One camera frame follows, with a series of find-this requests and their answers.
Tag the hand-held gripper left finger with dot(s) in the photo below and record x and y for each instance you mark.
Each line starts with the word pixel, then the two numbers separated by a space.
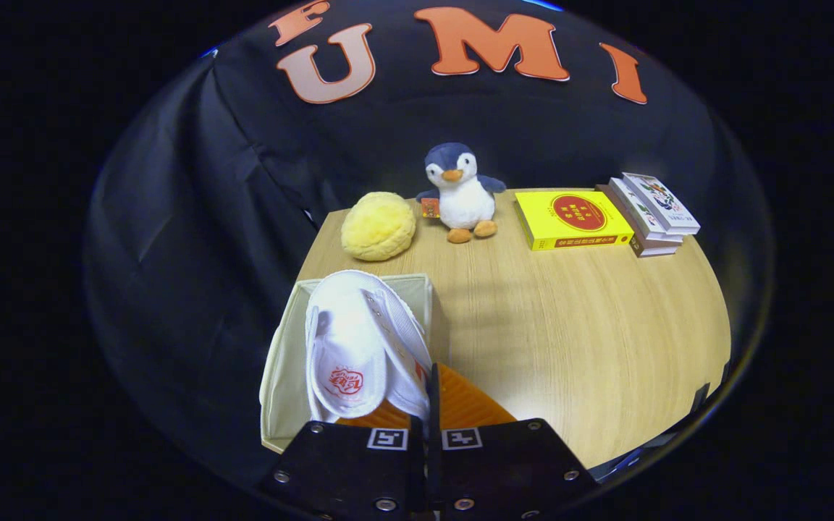
pixel 352 470

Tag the white canvas shoe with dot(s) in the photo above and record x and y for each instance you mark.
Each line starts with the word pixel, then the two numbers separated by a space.
pixel 352 340

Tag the brown book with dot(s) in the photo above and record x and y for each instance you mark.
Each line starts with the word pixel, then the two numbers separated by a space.
pixel 652 251

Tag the white illustrated book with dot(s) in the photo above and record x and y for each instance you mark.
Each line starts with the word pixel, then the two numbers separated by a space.
pixel 667 202
pixel 638 206

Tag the blue white penguin plush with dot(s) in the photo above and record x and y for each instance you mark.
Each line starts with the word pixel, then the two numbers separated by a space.
pixel 464 202

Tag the yellow round plush cushion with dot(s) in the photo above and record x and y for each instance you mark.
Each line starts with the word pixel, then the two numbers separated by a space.
pixel 377 228

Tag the yellow book red circle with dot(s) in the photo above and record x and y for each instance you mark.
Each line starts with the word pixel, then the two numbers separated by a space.
pixel 576 213

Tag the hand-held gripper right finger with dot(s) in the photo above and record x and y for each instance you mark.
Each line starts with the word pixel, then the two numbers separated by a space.
pixel 434 463

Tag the beige fabric storage box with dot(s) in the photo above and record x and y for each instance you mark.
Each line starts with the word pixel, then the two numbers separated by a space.
pixel 283 376

